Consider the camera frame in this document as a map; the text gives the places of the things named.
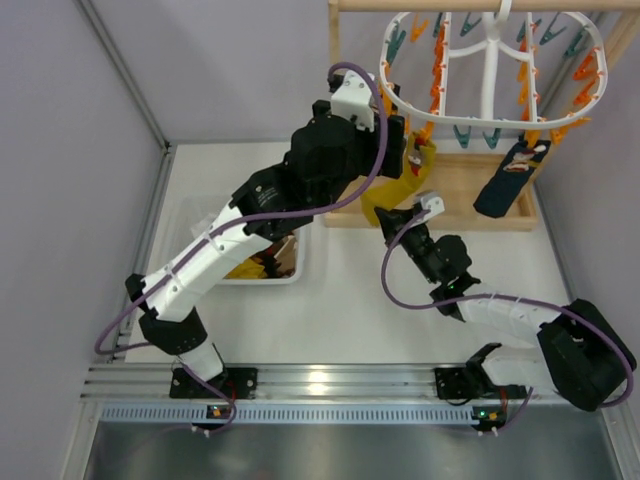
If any navy sock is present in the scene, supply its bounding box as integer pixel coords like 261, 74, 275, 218
473, 140, 551, 219

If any white round clip hanger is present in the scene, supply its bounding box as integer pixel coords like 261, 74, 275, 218
379, 1, 608, 149

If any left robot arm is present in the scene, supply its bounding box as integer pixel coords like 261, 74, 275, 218
125, 101, 405, 385

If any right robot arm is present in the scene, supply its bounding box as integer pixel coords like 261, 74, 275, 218
374, 207, 637, 412

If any wooden hanger rack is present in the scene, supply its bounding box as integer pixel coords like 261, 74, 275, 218
326, 1, 639, 231

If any white plastic basket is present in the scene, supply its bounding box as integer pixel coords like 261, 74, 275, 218
161, 194, 308, 286

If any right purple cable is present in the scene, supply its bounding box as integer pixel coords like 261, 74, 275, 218
380, 207, 634, 434

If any purple cable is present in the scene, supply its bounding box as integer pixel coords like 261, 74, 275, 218
93, 61, 389, 434
380, 207, 634, 434

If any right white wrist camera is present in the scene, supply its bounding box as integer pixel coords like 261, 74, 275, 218
413, 190, 445, 221

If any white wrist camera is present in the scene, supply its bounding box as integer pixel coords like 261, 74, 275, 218
328, 70, 375, 132
413, 190, 445, 221

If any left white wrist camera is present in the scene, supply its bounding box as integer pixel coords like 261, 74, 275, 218
328, 70, 375, 132

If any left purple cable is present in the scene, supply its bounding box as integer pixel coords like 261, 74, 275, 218
93, 61, 389, 434

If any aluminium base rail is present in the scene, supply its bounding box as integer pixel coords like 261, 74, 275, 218
79, 362, 626, 426

